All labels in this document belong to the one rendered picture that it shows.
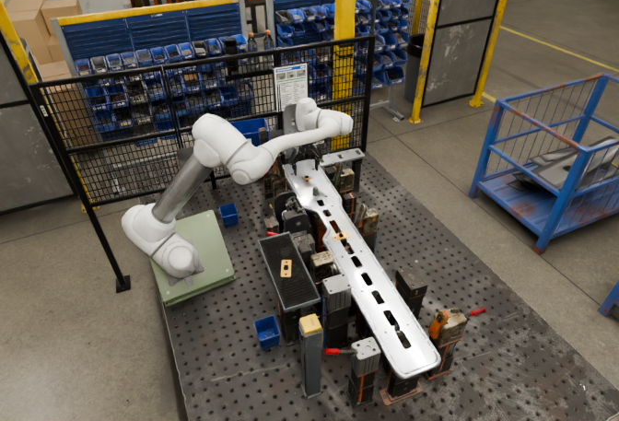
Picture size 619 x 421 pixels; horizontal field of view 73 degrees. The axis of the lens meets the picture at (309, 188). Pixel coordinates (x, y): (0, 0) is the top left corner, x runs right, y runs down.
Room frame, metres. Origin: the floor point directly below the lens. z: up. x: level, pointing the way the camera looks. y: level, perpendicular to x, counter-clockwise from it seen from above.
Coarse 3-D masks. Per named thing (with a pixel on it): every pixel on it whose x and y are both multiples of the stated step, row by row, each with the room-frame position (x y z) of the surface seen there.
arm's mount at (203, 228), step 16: (176, 224) 1.54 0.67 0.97; (192, 224) 1.56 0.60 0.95; (208, 224) 1.58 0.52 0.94; (208, 240) 1.51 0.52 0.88; (208, 256) 1.45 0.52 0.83; (224, 256) 1.46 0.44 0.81; (160, 272) 1.35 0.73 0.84; (208, 272) 1.39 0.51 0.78; (224, 272) 1.40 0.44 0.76; (160, 288) 1.29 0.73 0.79; (176, 288) 1.30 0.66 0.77; (192, 288) 1.31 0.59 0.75; (208, 288) 1.34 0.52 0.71
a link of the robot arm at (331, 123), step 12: (324, 120) 1.74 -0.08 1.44; (336, 120) 1.73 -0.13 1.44; (348, 120) 1.75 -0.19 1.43; (300, 132) 1.62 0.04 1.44; (312, 132) 1.63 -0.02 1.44; (324, 132) 1.65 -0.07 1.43; (336, 132) 1.71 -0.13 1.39; (348, 132) 1.73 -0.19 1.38; (264, 144) 1.47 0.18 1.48; (276, 144) 1.50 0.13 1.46; (288, 144) 1.54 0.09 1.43; (300, 144) 1.58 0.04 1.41; (276, 156) 1.46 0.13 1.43
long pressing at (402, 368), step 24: (288, 168) 1.97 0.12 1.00; (312, 168) 1.97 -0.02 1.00; (336, 192) 1.75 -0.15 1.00; (336, 216) 1.55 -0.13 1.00; (336, 240) 1.38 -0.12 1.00; (360, 240) 1.38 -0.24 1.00; (336, 264) 1.23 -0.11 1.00; (360, 288) 1.10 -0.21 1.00; (384, 288) 1.10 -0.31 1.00; (408, 312) 0.98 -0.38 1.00; (384, 336) 0.88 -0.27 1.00; (408, 336) 0.88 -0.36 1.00; (408, 360) 0.78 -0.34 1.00; (432, 360) 0.78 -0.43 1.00
